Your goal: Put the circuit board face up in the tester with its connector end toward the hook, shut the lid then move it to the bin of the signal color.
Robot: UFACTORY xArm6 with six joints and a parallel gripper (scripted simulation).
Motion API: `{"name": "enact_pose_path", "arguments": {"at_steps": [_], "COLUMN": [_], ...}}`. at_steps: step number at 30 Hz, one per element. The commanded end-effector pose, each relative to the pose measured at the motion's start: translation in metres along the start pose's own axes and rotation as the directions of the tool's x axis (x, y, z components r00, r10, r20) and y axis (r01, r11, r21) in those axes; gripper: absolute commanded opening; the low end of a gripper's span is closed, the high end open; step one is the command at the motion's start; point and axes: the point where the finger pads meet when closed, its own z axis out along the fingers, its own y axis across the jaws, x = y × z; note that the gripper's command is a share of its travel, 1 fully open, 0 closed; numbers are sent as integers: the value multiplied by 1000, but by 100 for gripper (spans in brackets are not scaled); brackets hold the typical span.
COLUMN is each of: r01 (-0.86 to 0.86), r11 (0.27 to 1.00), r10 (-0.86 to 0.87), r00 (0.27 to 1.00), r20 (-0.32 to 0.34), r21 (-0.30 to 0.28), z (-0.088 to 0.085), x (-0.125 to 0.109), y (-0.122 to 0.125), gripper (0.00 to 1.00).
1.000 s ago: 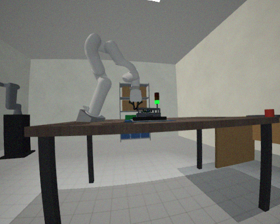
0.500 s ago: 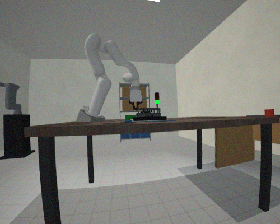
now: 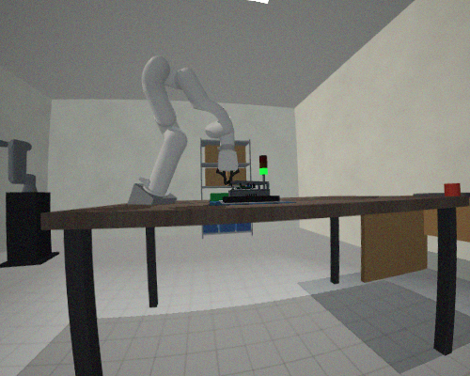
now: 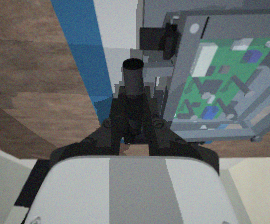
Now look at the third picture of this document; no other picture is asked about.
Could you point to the green bin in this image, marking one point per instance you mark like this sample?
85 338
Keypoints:
218 196

